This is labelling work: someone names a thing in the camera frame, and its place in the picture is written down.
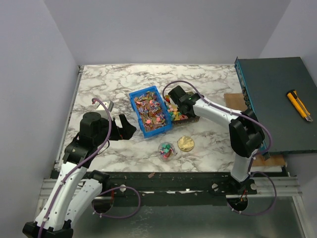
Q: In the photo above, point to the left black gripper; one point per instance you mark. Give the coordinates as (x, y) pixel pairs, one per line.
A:
(125, 133)

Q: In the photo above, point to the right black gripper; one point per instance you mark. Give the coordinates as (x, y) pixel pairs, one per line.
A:
(177, 93)

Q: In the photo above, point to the metal tin of star candies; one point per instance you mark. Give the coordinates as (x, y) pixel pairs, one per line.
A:
(176, 116)

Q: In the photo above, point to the blue plastic candy bin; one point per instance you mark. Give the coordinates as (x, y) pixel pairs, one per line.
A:
(152, 115)

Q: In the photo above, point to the gold round lid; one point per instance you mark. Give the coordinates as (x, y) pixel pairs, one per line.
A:
(185, 143)

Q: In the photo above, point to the clear plastic round container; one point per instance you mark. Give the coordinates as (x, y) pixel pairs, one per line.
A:
(166, 151)

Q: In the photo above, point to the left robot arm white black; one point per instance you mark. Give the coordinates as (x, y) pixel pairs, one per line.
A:
(65, 205)

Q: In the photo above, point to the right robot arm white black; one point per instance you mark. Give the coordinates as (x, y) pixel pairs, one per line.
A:
(246, 134)

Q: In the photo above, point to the wooden board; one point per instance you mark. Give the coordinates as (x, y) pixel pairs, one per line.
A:
(236, 101)

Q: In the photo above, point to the dark green box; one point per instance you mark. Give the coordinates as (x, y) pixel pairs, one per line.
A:
(265, 84)

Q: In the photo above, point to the yellow utility knife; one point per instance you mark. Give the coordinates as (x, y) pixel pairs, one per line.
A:
(298, 105)

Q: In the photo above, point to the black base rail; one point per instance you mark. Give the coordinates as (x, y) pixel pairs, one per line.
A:
(133, 198)

